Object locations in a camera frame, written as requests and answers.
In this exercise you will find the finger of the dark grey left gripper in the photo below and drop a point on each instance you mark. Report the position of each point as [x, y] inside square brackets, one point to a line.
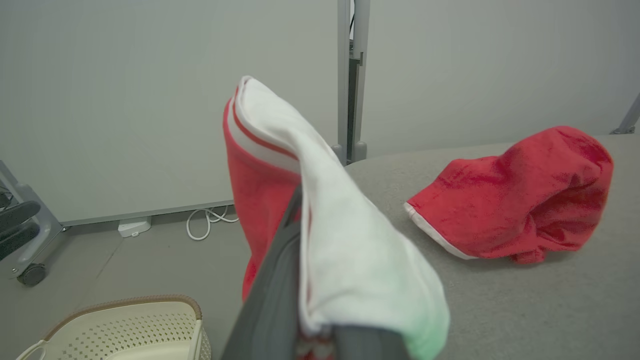
[17, 215]
[17, 241]

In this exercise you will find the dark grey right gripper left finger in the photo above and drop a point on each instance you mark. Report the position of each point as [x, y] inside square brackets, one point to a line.
[270, 310]

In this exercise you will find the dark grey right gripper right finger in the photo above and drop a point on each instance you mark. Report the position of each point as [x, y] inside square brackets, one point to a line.
[367, 346]

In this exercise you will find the white and red striped garment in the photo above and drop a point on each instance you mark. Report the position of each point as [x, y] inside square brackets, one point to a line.
[340, 240]

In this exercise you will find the red garment with white hem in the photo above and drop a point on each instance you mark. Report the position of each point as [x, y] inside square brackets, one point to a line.
[525, 200]

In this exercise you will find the grey partition foot with caster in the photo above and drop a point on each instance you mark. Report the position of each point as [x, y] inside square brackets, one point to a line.
[45, 227]

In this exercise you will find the black caster wheel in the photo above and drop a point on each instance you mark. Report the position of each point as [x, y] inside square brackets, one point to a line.
[31, 275]

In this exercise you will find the beige perforated plastic laundry basket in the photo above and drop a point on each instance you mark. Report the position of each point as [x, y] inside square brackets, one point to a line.
[120, 330]

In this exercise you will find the wide white partition panel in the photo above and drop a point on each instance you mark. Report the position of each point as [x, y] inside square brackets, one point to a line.
[150, 100]

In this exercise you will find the narrow white partition panel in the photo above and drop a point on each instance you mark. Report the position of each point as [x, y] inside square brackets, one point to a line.
[500, 65]

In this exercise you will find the grey metal stand leg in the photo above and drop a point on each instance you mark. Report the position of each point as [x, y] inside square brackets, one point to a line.
[629, 117]

